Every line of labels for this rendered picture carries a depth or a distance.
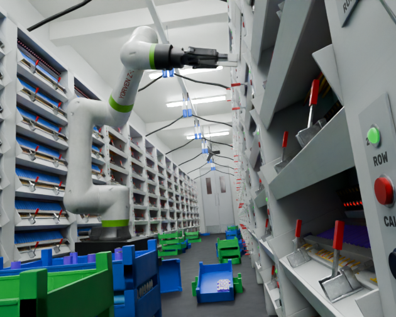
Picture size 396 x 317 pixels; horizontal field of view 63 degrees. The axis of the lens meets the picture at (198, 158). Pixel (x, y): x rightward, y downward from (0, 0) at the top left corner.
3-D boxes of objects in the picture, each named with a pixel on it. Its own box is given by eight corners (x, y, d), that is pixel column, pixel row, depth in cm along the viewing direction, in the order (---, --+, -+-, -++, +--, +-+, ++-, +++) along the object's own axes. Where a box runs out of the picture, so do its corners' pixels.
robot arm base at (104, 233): (70, 241, 149) (71, 228, 150) (90, 238, 163) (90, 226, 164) (121, 240, 142) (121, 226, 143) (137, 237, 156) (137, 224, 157)
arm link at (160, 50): (158, 76, 123) (152, 65, 114) (162, 47, 124) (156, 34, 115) (173, 77, 122) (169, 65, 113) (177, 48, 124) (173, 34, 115)
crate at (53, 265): (-15, 300, 64) (-13, 258, 65) (45, 281, 83) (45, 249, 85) (133, 289, 61) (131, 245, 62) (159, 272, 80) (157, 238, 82)
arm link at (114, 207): (92, 226, 153) (92, 186, 156) (124, 224, 161) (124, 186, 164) (99, 228, 142) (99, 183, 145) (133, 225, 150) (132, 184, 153)
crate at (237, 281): (192, 296, 193) (191, 282, 195) (196, 289, 213) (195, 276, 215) (242, 292, 191) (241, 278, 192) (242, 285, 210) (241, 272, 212)
